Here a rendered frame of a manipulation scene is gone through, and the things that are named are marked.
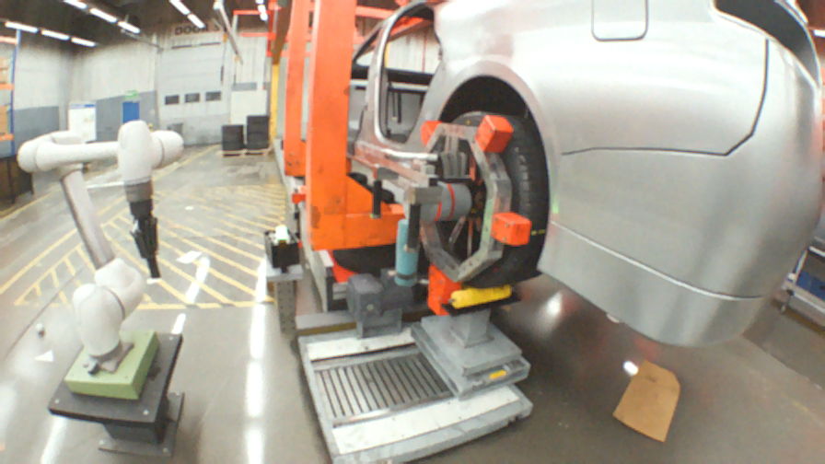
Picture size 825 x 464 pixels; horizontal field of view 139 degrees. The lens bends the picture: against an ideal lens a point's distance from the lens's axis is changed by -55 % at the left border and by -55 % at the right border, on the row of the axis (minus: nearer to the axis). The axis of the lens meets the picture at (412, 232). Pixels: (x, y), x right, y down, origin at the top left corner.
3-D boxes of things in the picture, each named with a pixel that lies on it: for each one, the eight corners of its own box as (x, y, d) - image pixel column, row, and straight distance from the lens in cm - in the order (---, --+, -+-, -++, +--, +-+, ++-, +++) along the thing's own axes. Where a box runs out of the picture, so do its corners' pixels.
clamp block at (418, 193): (442, 203, 101) (444, 184, 100) (413, 203, 97) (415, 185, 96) (435, 198, 105) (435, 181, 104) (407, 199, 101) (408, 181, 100)
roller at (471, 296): (515, 297, 143) (517, 285, 140) (451, 311, 127) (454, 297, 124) (505, 291, 147) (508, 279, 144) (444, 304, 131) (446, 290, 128)
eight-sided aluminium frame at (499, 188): (493, 301, 118) (519, 133, 103) (478, 305, 114) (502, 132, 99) (424, 243, 159) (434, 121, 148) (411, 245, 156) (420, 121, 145)
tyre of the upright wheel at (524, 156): (471, 123, 170) (467, 257, 175) (427, 119, 158) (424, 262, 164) (580, 111, 121) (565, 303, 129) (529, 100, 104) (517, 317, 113)
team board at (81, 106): (78, 180, 955) (74, 98, 951) (64, 182, 985) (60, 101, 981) (105, 168, 1079) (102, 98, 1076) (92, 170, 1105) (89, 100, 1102)
